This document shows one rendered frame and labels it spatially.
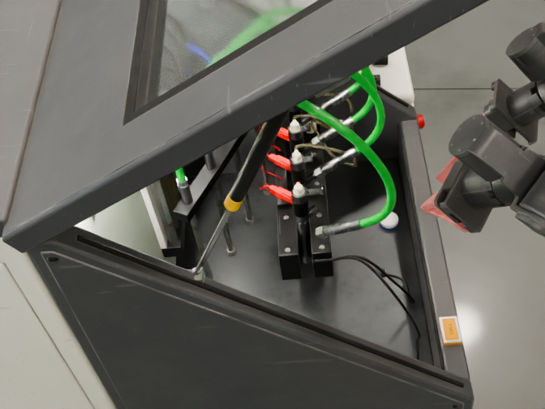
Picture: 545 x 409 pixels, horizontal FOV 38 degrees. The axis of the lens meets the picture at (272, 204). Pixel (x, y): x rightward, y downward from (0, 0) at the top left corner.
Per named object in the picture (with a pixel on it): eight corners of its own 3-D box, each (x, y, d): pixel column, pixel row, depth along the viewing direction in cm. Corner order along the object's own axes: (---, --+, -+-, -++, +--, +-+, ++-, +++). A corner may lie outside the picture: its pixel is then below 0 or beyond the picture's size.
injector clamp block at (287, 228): (335, 296, 158) (332, 251, 146) (285, 300, 158) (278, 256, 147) (323, 170, 180) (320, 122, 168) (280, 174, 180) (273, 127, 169)
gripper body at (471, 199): (435, 205, 100) (474, 200, 94) (469, 142, 103) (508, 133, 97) (469, 234, 102) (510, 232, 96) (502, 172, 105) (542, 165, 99)
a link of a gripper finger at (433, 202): (399, 208, 108) (442, 202, 99) (422, 165, 110) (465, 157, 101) (433, 236, 110) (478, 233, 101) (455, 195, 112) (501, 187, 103)
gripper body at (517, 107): (488, 82, 126) (527, 59, 120) (529, 119, 129) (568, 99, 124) (485, 110, 122) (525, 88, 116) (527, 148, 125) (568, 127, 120)
